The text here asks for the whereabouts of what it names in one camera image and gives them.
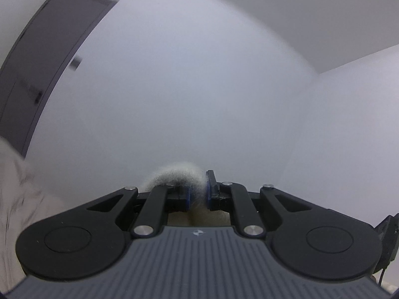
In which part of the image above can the beige dotted bed blanket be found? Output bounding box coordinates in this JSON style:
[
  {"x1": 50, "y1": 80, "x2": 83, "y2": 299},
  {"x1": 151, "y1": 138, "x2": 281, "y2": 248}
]
[{"x1": 0, "y1": 137, "x2": 67, "y2": 294}]

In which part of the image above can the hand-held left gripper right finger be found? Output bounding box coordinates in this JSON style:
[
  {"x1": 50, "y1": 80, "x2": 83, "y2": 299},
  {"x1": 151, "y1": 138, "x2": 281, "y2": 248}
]
[{"x1": 205, "y1": 170, "x2": 325, "y2": 239}]

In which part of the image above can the dark door handle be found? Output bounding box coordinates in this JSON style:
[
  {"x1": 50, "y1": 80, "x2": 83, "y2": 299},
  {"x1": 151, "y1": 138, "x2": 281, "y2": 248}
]
[{"x1": 20, "y1": 80, "x2": 44, "y2": 104}]

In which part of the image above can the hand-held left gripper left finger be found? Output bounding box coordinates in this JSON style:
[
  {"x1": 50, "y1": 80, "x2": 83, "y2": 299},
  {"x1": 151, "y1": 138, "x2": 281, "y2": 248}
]
[{"x1": 72, "y1": 184, "x2": 192, "y2": 237}]

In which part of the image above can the white fuzzy blue-striped sweater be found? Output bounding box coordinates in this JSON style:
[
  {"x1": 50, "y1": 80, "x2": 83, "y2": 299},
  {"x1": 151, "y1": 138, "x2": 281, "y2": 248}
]
[{"x1": 140, "y1": 161, "x2": 233, "y2": 227}]

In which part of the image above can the dark door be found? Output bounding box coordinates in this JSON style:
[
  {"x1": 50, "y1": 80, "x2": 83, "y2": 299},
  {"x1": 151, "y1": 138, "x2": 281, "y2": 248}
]
[{"x1": 0, "y1": 0, "x2": 121, "y2": 158}]

